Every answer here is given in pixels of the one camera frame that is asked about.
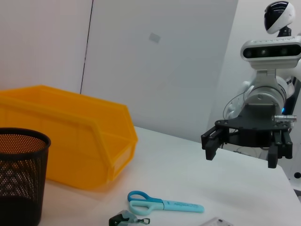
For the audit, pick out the clear plastic ruler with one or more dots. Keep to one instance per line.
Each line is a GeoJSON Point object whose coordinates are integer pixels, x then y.
{"type": "Point", "coordinates": [216, 222]}

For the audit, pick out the white black robot head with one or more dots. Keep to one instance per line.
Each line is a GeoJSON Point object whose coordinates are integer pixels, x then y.
{"type": "Point", "coordinates": [284, 11]}

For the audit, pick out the teal blue capped scissors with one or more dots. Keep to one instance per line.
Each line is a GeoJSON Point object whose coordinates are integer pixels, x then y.
{"type": "Point", "coordinates": [178, 206]}

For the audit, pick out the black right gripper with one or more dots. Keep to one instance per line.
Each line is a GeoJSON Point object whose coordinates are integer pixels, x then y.
{"type": "Point", "coordinates": [251, 131]}

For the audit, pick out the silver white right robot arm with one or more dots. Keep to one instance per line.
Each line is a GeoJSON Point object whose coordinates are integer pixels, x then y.
{"type": "Point", "coordinates": [265, 94]}

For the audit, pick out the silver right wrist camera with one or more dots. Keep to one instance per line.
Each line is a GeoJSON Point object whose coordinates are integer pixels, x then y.
{"type": "Point", "coordinates": [270, 50]}

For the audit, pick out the black mesh pen cup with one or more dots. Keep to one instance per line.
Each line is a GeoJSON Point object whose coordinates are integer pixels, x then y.
{"type": "Point", "coordinates": [21, 169]}

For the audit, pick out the green plastic wrapper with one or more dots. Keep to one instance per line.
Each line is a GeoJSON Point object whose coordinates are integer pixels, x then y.
{"type": "Point", "coordinates": [122, 217]}

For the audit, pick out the yellow plastic storage bin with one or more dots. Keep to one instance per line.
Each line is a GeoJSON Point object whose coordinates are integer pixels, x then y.
{"type": "Point", "coordinates": [82, 141]}

